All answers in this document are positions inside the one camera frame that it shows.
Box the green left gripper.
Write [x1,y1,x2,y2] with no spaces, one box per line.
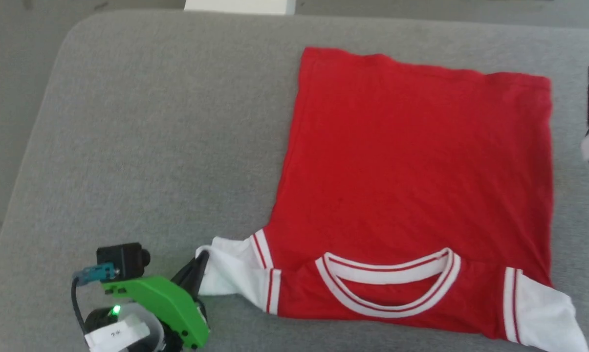
[102,250,211,351]

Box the red and white jersey shirt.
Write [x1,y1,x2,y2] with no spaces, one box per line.
[196,46,589,352]

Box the white box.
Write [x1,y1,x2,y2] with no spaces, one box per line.
[184,0,296,16]

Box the white left cable tag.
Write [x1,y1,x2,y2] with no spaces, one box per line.
[85,314,151,352]

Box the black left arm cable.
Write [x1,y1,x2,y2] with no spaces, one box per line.
[71,263,120,338]

